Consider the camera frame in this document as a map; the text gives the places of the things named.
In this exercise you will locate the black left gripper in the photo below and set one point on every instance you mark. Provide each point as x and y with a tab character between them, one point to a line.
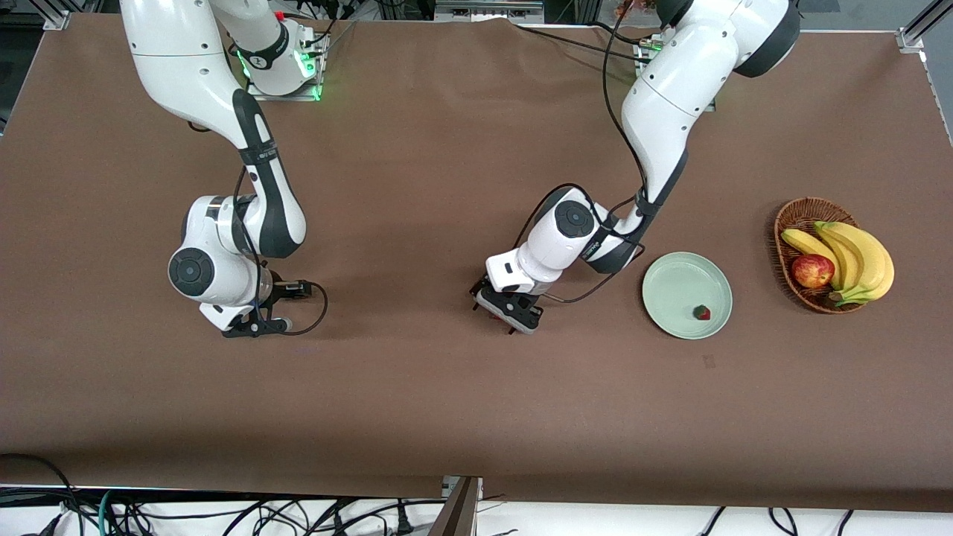
476	288

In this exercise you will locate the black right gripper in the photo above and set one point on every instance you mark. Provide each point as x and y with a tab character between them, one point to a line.
281	290

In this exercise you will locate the red toy strawberry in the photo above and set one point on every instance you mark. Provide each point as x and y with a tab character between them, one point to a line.
702	313

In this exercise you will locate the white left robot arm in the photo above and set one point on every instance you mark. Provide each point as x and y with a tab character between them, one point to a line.
677	97

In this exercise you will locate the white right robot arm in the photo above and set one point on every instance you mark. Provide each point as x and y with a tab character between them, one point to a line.
171	59

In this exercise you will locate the light green round plate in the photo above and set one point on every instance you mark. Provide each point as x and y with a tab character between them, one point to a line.
681	286

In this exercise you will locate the brown table cover mat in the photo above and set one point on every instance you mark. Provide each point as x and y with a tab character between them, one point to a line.
447	186

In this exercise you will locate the brown wooden beam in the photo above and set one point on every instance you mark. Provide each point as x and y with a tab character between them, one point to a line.
454	514

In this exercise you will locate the grey metal equipment box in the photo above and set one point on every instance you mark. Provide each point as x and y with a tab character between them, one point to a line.
488	9

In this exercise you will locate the brown wicker basket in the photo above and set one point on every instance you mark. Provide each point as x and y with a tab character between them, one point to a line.
800	212

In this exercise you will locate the red yellow apple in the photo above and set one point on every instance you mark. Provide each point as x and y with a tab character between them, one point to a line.
813	272

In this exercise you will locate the yellow banana bunch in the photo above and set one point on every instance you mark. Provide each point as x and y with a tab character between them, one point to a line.
871	260

